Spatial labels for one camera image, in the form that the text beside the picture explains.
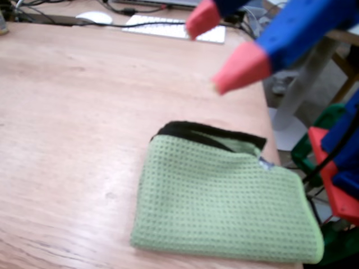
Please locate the wooden furniture leg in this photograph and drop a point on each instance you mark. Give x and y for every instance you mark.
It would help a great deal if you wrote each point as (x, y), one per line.
(346, 84)

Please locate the green waffle cloth black trim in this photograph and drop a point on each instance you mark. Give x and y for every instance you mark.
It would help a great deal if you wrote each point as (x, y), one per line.
(210, 201)

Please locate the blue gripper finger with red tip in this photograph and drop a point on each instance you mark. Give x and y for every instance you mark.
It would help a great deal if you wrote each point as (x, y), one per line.
(203, 19)
(294, 39)

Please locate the green table clamp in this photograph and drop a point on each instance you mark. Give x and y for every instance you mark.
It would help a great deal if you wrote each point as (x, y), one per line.
(342, 246)
(304, 157)

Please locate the small grey object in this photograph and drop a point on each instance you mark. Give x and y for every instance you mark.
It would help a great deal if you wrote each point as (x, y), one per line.
(3, 26)

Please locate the white keyboard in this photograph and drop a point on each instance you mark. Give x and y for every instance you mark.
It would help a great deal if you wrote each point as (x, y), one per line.
(157, 28)

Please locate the black desk power adapter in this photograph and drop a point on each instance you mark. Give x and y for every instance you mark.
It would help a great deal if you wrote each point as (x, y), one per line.
(234, 19)

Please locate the white computer mouse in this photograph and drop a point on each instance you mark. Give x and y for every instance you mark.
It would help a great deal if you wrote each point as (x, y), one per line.
(95, 17)

